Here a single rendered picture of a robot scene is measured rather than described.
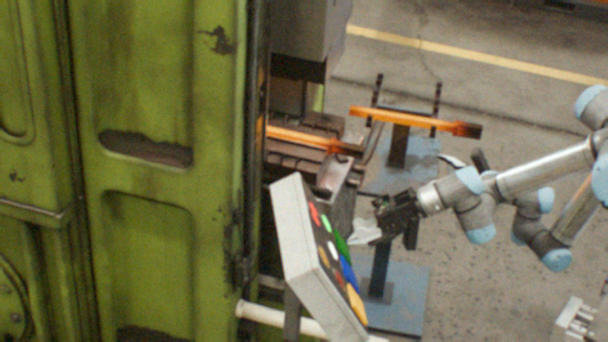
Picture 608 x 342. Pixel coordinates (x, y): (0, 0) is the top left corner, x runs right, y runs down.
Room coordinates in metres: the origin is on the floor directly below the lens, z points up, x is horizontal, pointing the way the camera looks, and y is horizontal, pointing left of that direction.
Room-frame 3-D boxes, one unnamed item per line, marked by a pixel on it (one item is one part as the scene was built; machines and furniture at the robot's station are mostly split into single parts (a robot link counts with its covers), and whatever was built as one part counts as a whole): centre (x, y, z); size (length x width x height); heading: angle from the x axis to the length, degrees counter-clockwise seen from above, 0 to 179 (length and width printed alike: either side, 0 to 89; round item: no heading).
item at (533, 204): (1.98, -0.67, 0.98); 0.11 x 0.08 x 0.09; 75
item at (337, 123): (2.30, -0.06, 0.95); 0.12 x 0.08 x 0.06; 75
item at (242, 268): (1.78, 0.14, 0.80); 0.06 x 0.03 x 0.14; 165
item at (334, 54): (2.16, 0.13, 1.32); 0.42 x 0.20 x 0.10; 75
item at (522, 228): (1.96, -0.67, 0.88); 0.11 x 0.08 x 0.11; 24
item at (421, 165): (2.55, -0.34, 0.65); 0.40 x 0.30 x 0.02; 171
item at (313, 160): (2.16, 0.13, 0.96); 0.42 x 0.20 x 0.09; 75
